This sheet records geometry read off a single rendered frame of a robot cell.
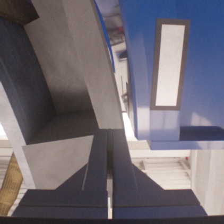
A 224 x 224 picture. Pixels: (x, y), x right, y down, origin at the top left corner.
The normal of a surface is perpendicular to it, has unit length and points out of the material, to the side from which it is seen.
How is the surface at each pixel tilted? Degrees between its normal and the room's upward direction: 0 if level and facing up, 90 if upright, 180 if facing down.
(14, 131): 90
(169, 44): 90
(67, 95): 90
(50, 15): 90
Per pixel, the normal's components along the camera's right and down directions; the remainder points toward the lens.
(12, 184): 0.25, 0.00
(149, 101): 0.01, 0.29
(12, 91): 0.96, -0.26
